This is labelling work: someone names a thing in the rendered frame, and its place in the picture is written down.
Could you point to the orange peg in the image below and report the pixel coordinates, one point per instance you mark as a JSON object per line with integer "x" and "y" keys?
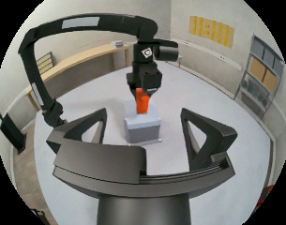
{"x": 142, "y": 101}

